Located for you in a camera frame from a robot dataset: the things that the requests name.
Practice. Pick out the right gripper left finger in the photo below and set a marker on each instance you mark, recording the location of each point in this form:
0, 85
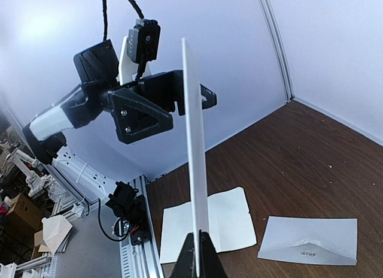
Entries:
185, 266

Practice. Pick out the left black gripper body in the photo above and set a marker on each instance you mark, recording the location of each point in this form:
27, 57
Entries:
164, 89

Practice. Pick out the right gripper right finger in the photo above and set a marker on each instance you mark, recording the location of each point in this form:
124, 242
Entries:
209, 262

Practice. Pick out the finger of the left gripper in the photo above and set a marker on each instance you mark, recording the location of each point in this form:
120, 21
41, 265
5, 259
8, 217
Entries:
135, 117
209, 98

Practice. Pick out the white letter paper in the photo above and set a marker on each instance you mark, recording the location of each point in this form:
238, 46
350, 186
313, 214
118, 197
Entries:
196, 151

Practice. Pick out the white envelope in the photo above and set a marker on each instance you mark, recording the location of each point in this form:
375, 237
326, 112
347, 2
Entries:
310, 241

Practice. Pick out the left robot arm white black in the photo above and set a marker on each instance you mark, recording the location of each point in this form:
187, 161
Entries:
97, 68

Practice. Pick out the white paper sheet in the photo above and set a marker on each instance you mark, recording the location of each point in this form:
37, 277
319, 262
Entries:
230, 224

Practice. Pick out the white folded paper object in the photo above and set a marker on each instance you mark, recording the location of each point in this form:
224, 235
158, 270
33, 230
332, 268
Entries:
54, 232

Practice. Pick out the cardboard box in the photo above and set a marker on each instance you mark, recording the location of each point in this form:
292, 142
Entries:
24, 218

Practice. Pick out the front aluminium rail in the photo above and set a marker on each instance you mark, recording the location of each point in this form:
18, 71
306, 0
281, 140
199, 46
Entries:
139, 255

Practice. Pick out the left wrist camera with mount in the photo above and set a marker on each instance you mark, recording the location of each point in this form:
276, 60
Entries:
139, 47

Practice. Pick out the left aluminium frame post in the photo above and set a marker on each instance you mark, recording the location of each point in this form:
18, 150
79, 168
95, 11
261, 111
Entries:
278, 46

